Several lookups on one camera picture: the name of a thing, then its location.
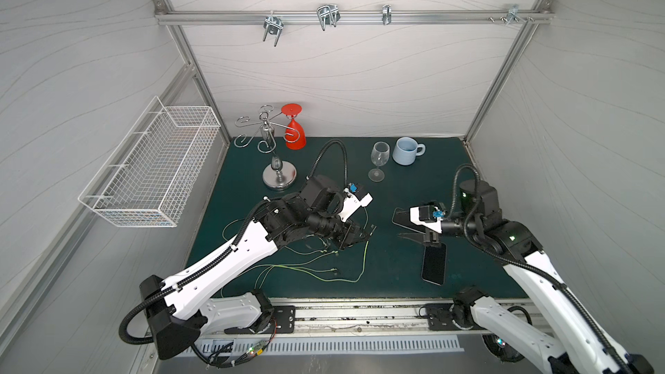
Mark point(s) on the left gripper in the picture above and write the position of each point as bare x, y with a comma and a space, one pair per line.
345, 229

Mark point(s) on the purple-edged black smartphone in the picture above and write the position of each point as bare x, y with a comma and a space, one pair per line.
423, 230

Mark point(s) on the silver-edged black smartphone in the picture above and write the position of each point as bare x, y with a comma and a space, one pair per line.
434, 265

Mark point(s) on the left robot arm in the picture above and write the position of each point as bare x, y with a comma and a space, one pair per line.
175, 311

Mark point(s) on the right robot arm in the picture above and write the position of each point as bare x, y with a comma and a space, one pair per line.
577, 344

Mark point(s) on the green table mat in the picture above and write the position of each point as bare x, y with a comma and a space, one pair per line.
393, 264

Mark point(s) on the light blue ceramic mug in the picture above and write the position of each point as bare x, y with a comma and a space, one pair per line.
407, 150

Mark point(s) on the clear wine glass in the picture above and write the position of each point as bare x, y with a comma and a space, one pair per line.
380, 156

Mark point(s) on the chrome wine glass rack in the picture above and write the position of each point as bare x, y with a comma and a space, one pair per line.
279, 174

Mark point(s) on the red plastic wine glass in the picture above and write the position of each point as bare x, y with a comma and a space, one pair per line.
294, 133

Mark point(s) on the white vent grille strip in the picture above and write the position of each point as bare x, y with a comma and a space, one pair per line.
364, 345

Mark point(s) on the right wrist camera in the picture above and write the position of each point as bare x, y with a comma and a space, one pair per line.
427, 213

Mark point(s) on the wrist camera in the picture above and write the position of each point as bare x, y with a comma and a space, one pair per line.
355, 197
427, 213

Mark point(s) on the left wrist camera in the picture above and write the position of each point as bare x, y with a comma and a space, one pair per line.
355, 197

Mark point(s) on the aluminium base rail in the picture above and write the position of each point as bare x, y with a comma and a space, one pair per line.
326, 317

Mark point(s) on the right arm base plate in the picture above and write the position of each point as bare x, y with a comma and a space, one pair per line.
442, 317

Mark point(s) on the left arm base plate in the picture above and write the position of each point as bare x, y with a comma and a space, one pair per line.
279, 319

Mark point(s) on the metal clip bracket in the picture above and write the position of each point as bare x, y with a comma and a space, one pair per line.
386, 15

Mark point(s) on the white wire basket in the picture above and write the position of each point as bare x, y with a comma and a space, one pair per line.
148, 178

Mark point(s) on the metal clamp bracket middle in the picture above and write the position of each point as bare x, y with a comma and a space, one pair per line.
328, 15

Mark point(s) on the metal clamp bracket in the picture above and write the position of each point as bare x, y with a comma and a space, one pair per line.
328, 15
273, 26

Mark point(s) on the metal clamp bracket left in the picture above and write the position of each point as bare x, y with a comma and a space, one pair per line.
273, 26

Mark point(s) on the aluminium crossbar rail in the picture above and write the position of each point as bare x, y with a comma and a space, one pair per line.
347, 17

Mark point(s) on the metal bolt bracket right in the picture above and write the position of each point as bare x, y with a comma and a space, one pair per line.
512, 16

